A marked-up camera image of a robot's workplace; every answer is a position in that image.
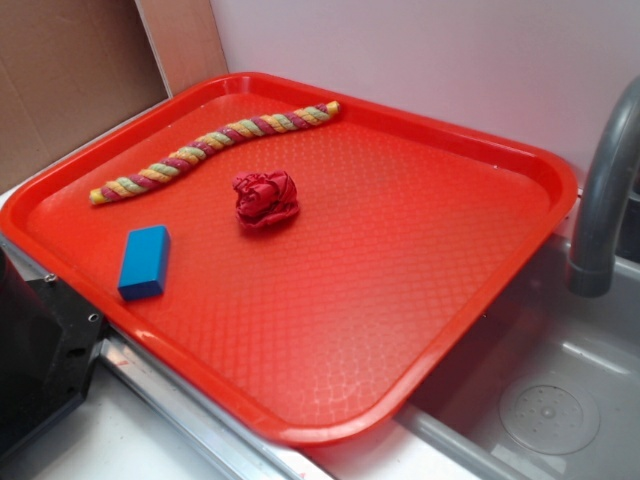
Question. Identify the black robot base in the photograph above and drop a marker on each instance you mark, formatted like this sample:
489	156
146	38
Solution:
50	339

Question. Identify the red plastic tray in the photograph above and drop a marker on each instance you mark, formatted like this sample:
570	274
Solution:
318	328

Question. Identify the crumpled red cloth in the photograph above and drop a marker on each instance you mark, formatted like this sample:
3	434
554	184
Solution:
264	199

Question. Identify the blue rectangular block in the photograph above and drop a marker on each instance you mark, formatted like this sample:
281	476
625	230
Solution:
145	263

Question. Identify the grey plastic faucet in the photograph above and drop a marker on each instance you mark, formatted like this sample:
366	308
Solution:
607	224

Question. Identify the grey plastic sink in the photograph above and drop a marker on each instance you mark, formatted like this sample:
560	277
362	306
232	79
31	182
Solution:
536	328

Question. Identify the round sink drain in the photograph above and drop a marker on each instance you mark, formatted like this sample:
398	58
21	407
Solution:
549	417

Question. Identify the brown cardboard panel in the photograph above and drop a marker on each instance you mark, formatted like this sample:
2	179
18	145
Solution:
73	70

